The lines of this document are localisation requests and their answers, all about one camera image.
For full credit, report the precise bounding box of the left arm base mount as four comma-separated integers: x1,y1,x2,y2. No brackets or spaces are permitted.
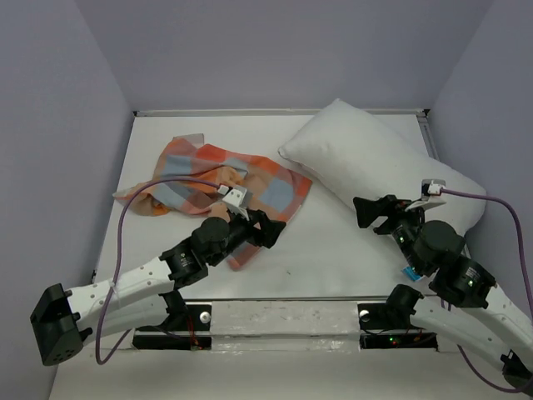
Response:
132,302,212,351

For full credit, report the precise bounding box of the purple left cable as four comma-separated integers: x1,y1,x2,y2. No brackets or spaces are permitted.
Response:
95,177,222,365

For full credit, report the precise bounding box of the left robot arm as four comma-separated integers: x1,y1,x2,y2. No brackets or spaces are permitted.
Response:
30,210,286,367

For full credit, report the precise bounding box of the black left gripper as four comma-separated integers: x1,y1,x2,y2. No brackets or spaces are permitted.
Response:
207,207,285,267

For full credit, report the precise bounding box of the white pillow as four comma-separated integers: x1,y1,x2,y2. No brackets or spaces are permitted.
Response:
277,98,488,233

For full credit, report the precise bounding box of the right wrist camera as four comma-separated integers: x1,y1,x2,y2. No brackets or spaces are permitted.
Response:
406,179,446,211

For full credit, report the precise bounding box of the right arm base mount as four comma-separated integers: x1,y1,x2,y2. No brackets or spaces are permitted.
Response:
357,302,438,350

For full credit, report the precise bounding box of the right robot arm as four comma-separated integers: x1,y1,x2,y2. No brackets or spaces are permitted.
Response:
353,183,532,396

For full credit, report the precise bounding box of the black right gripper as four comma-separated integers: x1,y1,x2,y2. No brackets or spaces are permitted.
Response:
351,192,428,274

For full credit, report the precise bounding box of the blue pillow label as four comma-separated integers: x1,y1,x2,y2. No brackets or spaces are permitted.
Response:
401,266,422,282

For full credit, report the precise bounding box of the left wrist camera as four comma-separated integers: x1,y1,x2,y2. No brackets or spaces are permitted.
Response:
217,185,252,218

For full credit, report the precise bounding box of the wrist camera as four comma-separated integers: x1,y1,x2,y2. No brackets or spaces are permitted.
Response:
406,179,446,211
217,185,252,218

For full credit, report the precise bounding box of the orange blue checked pillowcase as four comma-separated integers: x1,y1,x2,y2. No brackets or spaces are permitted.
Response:
112,132,313,273

